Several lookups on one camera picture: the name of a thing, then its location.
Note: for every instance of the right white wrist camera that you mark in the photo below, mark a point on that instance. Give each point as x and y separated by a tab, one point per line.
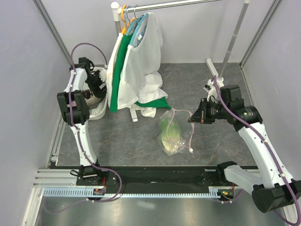
210	89

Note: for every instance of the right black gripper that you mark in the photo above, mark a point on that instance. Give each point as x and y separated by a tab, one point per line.
201	115

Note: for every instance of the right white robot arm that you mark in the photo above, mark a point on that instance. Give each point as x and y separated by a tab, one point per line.
275	187

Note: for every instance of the purple toy eggplant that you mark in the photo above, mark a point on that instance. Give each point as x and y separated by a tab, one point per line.
87	94

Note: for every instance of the white mesh garment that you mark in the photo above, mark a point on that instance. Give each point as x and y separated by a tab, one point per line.
138	64

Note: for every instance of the light blue clothes hanger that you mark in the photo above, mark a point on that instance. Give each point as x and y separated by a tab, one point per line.
137	30

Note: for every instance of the clear pink-dotted zip bag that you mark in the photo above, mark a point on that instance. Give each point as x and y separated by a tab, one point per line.
187	129

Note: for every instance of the green garment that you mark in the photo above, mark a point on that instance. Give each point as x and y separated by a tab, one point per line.
136	80

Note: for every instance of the white metal clothes rack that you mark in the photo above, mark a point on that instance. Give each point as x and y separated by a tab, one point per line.
217	30

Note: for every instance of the white garment with trim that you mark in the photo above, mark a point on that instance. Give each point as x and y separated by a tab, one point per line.
112	61

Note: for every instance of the green plastic lettuce head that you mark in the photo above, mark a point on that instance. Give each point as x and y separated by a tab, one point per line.
170	135

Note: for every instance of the white slotted cable duct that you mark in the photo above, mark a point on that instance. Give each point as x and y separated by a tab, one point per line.
105	193

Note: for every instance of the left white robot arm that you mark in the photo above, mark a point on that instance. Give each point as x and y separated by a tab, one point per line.
75	113

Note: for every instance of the orange clothes hanger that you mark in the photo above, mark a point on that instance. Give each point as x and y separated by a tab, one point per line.
125	19

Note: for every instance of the white perforated plastic basket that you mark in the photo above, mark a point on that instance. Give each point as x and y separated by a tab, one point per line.
98	111

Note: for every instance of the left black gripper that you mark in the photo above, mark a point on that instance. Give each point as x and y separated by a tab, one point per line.
96	91

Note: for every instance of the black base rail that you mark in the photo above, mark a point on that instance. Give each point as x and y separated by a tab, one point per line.
163	178

